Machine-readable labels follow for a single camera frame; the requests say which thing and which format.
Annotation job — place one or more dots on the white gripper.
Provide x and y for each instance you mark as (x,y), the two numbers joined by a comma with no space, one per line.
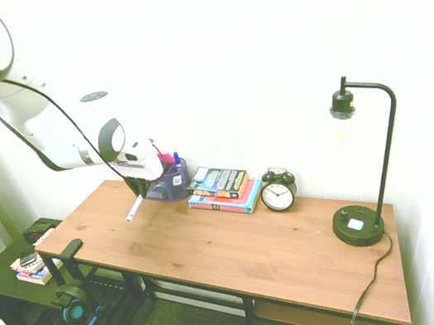
(143,160)

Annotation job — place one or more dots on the white marker with black cap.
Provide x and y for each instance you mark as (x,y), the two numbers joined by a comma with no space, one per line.
(134,211)

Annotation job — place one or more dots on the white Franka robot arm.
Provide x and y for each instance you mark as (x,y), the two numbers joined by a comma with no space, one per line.
(39,130)

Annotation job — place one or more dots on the purple transparent pen holder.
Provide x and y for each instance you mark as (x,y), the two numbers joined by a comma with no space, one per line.
(172,191)

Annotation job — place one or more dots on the blue capped marker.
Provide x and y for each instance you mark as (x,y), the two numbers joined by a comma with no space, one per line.
(176,158)

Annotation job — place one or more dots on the black paperback book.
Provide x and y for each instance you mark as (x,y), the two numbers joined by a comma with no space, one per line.
(220,180)

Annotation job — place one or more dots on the black headphone hanger clamp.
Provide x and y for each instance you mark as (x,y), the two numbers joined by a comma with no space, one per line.
(69,252)

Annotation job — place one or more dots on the red and blue book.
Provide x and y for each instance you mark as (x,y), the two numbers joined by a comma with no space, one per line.
(245,201)

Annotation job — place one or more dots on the small dark wallet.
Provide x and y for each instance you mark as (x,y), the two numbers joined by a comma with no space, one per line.
(36,235)

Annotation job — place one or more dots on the black mobile phone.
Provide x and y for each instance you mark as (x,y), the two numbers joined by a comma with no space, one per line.
(29,259)

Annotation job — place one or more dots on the stack of magazines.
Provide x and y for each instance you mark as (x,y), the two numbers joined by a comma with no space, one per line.
(34,272)

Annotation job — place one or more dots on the black headphones with blue pads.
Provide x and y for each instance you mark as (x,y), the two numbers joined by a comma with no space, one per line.
(76,308)

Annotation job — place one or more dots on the black twin-bell alarm clock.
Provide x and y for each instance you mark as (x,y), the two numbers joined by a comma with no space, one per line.
(277,194)

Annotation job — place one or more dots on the wooden desk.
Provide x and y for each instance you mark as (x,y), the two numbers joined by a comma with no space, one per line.
(247,308)

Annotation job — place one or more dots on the wooden desk lower shelf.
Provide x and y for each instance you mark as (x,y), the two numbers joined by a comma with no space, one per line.
(295,319)

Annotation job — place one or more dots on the black desk lamp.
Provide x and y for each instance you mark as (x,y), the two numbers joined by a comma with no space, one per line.
(356,226)

